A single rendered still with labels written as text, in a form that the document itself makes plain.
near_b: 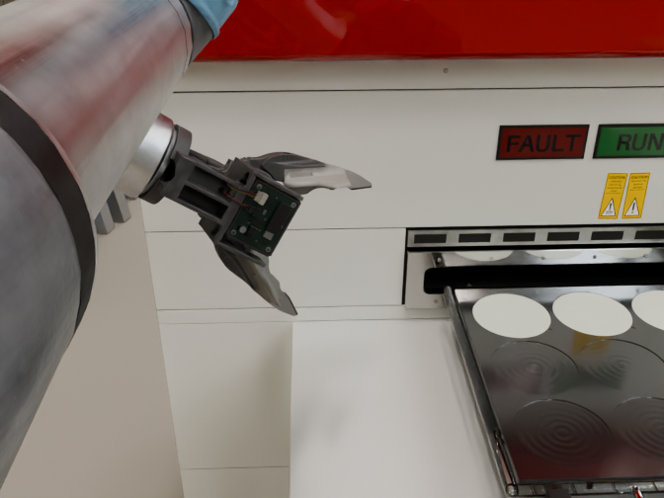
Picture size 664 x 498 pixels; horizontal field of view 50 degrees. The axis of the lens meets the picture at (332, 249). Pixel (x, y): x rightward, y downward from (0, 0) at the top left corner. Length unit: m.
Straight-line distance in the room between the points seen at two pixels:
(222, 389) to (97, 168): 0.96
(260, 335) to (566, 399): 0.47
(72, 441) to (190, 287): 1.18
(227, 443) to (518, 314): 0.54
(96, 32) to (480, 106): 0.72
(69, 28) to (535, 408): 0.68
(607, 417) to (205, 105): 0.60
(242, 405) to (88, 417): 1.10
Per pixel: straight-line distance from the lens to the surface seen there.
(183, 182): 0.59
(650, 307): 1.06
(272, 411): 1.19
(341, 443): 0.89
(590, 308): 1.03
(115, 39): 0.29
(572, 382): 0.89
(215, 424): 1.22
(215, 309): 1.08
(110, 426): 2.19
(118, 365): 2.40
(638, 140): 1.04
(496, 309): 0.99
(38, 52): 0.24
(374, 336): 1.05
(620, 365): 0.94
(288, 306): 0.72
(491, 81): 0.95
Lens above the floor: 1.45
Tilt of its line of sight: 30 degrees down
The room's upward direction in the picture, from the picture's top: straight up
